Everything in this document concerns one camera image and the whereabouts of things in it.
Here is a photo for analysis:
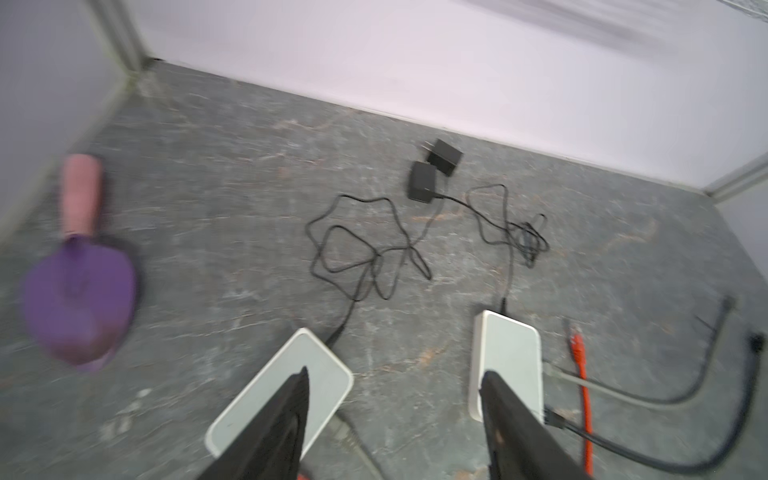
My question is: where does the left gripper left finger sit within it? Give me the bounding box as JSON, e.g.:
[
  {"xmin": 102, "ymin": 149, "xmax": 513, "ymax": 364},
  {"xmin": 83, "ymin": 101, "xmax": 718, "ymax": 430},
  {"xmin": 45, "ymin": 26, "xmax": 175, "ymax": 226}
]
[{"xmin": 198, "ymin": 368, "xmax": 310, "ymax": 480}]

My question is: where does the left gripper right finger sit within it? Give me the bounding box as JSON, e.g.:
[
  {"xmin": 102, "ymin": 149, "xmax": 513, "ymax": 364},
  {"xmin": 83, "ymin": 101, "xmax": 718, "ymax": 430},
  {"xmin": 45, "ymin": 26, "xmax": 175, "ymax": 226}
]
[{"xmin": 480, "ymin": 371, "xmax": 589, "ymax": 480}]

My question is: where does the thick black cable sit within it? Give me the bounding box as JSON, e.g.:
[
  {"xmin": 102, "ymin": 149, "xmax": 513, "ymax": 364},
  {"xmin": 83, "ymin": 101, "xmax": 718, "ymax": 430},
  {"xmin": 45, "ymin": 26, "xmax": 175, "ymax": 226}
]
[{"xmin": 542, "ymin": 331, "xmax": 767, "ymax": 476}]

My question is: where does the red ethernet cable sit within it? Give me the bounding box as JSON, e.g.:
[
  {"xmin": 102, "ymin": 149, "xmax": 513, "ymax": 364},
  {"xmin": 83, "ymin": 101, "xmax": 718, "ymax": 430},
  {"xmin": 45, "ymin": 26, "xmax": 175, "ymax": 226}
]
[{"xmin": 566, "ymin": 323, "xmax": 596, "ymax": 476}]

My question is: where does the black thin power cable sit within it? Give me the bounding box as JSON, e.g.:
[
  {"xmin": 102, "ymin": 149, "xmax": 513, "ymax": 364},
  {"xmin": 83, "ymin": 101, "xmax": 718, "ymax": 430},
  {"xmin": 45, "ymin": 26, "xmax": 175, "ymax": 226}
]
[{"xmin": 304, "ymin": 182, "xmax": 551, "ymax": 348}]

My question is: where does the black power adapter near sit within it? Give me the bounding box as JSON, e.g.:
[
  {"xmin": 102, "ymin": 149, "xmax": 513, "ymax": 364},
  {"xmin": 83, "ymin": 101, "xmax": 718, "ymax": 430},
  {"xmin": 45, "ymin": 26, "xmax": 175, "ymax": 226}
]
[{"xmin": 406, "ymin": 161, "xmax": 437, "ymax": 204}]

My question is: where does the black power adapter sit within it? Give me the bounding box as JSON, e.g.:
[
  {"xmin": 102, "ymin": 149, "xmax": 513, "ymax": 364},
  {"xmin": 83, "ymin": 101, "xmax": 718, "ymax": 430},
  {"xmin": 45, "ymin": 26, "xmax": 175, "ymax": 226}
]
[
  {"xmin": 406, "ymin": 161, "xmax": 437, "ymax": 204},
  {"xmin": 422, "ymin": 139, "xmax": 463, "ymax": 177}
]

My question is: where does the black power adapter far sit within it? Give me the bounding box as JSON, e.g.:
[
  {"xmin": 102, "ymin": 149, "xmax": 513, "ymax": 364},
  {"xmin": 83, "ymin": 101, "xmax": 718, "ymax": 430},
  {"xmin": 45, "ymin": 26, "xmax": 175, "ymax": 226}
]
[{"xmin": 422, "ymin": 139, "xmax": 463, "ymax": 177}]

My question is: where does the purple trowel pink handle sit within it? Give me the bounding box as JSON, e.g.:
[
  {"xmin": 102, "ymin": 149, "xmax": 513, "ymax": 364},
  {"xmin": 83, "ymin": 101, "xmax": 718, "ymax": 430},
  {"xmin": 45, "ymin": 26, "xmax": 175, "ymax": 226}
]
[{"xmin": 21, "ymin": 154, "xmax": 138, "ymax": 371}]

